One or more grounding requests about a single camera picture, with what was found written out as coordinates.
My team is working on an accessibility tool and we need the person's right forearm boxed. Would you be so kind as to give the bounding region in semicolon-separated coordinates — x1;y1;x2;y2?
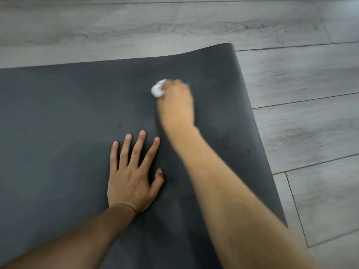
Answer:
168;127;323;269

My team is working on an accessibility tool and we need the person's left hand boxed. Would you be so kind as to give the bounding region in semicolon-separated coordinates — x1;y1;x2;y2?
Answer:
107;130;165;214

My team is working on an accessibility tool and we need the dark grey yoga mat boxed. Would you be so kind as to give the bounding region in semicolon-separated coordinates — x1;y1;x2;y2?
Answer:
0;43;289;269

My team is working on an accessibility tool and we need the white tissue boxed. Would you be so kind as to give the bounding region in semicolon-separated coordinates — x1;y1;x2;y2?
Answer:
151;79;166;98

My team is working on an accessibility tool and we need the person's left forearm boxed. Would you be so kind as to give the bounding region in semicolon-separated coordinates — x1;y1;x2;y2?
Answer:
0;204;137;269

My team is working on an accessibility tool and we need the person's right hand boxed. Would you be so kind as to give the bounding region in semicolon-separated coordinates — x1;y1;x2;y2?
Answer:
156;79;197;138

